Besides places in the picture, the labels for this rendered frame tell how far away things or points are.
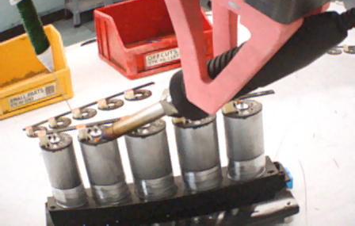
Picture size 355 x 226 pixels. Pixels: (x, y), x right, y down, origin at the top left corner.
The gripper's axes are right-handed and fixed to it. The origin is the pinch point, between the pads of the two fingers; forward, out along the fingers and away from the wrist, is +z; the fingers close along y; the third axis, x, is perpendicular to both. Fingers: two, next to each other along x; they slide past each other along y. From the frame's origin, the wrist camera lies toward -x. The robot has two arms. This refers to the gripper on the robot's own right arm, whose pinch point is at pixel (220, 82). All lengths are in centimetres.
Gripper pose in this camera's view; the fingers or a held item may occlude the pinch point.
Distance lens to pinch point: 32.1
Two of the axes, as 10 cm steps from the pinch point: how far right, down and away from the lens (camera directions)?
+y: -5.8, 3.7, -7.2
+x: 7.8, 5.2, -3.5
